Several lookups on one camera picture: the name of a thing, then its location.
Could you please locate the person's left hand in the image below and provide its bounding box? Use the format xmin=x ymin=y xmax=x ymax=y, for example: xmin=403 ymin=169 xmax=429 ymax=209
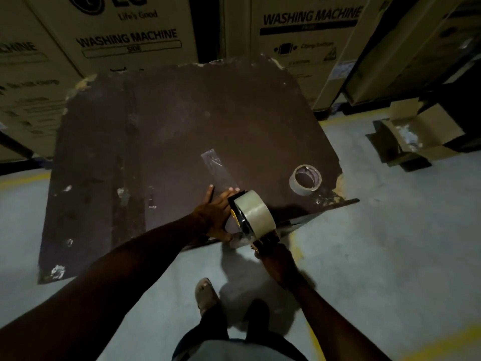
xmin=191 ymin=184 xmax=241 ymax=244

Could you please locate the person's right hand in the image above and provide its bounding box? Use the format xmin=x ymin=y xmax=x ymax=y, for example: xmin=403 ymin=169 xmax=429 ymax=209
xmin=254 ymin=240 xmax=303 ymax=290

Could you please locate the yellow black tape dispenser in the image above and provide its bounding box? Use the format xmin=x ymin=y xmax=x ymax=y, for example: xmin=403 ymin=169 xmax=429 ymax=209
xmin=225 ymin=190 xmax=282 ymax=254

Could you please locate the clear tape roll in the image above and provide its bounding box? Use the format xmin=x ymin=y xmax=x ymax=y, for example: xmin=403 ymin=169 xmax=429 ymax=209
xmin=233 ymin=190 xmax=278 ymax=237

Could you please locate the clear tape strip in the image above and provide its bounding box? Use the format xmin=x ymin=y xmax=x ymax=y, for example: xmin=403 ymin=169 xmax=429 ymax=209
xmin=200 ymin=148 xmax=241 ymax=192

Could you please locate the person's left forearm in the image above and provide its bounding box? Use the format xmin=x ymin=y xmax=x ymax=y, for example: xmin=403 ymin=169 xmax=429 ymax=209
xmin=0 ymin=214 xmax=207 ymax=361

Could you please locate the person's right forearm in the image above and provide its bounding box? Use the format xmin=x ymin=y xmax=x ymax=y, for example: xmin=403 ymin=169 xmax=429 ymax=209
xmin=289 ymin=276 xmax=391 ymax=361

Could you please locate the small open cardboard box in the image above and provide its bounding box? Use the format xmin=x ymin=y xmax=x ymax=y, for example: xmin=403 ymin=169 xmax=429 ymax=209
xmin=366 ymin=97 xmax=466 ymax=172

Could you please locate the tan sandal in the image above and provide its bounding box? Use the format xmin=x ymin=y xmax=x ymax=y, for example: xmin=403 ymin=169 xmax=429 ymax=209
xmin=194 ymin=278 xmax=220 ymax=316

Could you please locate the pale green ribbed shirt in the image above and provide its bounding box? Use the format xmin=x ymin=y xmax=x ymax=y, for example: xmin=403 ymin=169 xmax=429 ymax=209
xmin=186 ymin=338 xmax=288 ymax=361

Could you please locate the dark wooden pallet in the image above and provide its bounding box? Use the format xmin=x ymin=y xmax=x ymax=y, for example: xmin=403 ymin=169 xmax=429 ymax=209
xmin=0 ymin=156 xmax=53 ymax=176
xmin=314 ymin=101 xmax=393 ymax=121

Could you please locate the stack of large cardboard boxes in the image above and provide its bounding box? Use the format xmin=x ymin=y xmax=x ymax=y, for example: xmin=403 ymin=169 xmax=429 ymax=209
xmin=0 ymin=0 xmax=481 ymax=162

